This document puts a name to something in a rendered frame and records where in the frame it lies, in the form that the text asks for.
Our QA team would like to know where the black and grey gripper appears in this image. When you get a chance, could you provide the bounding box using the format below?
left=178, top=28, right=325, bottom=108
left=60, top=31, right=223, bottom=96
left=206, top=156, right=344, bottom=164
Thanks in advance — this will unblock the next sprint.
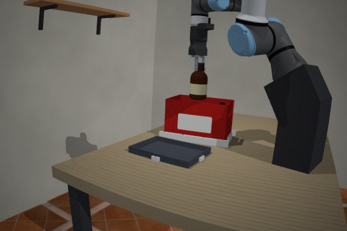
left=188, top=15, right=214, bottom=71

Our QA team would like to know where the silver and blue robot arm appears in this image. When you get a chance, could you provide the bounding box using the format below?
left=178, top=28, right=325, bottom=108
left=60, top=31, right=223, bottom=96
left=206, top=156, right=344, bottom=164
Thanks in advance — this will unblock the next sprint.
left=191, top=0, right=307, bottom=81

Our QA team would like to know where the red bottle crate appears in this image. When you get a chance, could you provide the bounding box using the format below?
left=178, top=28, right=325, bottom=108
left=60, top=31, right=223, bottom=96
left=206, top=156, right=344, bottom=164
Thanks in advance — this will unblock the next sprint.
left=164, top=95, right=233, bottom=140

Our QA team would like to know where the brown glass bottle with blue cap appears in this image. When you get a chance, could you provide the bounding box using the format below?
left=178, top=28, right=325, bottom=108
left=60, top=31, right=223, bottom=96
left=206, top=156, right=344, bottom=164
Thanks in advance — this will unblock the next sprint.
left=189, top=62, right=208, bottom=100

